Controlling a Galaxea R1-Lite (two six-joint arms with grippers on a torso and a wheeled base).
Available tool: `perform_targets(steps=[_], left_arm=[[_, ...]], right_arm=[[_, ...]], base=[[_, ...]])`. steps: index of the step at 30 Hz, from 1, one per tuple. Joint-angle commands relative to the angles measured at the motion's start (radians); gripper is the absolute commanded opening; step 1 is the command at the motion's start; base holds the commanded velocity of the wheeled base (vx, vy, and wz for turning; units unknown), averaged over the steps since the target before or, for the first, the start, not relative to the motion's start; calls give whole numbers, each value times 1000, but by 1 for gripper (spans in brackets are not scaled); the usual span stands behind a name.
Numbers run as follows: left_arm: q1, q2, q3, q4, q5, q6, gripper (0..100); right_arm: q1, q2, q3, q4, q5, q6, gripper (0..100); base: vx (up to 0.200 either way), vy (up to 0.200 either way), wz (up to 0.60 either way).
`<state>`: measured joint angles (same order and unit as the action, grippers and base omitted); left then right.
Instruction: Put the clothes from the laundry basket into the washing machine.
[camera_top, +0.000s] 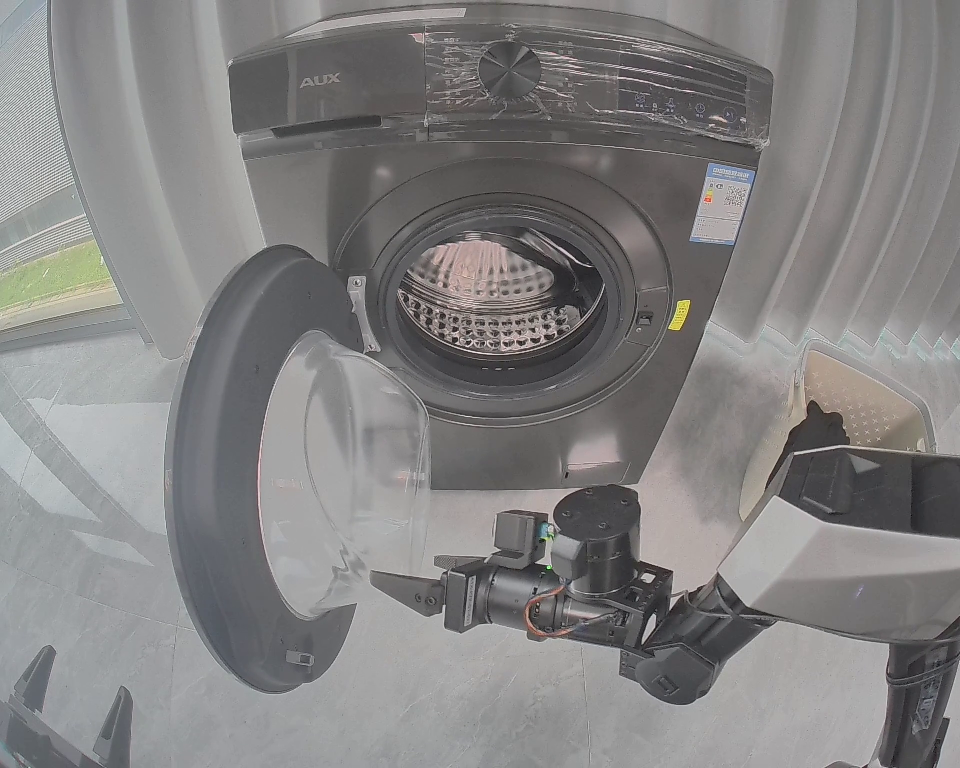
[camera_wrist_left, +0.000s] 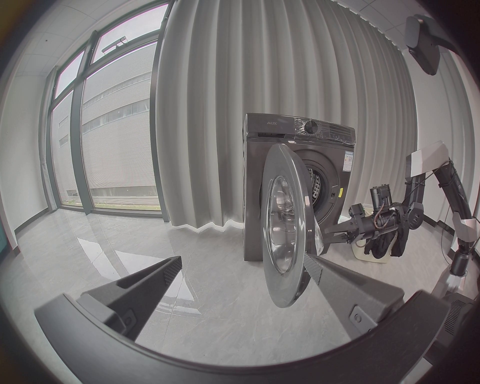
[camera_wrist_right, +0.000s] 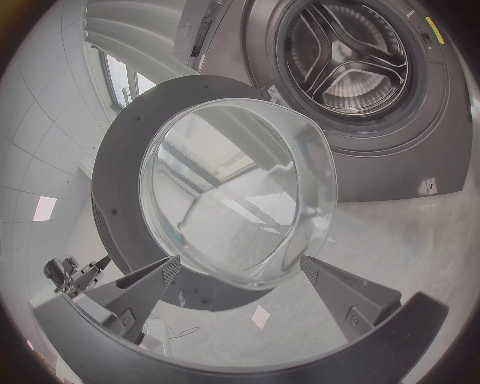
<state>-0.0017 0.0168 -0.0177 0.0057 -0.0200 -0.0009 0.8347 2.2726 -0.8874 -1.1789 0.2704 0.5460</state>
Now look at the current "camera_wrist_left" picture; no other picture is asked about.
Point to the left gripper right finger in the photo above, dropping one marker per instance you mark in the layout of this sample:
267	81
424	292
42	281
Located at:
356	296

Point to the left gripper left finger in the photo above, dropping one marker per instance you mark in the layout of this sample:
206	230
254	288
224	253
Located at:
138	292

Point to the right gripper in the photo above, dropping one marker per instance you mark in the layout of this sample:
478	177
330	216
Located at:
369	225

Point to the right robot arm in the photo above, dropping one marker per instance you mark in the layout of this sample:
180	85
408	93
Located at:
455	191

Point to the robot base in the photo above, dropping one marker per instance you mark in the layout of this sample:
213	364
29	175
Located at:
442	283

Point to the cream laundry basket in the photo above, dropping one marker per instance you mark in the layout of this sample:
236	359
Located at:
363	255

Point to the heap of dark clothes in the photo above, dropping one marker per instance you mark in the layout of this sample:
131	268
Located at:
380	247

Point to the washing machine door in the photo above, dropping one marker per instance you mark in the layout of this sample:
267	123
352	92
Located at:
285	225

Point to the grey washing machine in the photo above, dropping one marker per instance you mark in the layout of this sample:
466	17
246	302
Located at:
255	195

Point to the window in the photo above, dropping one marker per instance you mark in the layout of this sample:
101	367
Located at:
112	150

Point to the white curtain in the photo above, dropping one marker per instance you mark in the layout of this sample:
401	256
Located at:
262	75

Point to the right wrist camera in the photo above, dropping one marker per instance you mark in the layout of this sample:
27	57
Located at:
381	195

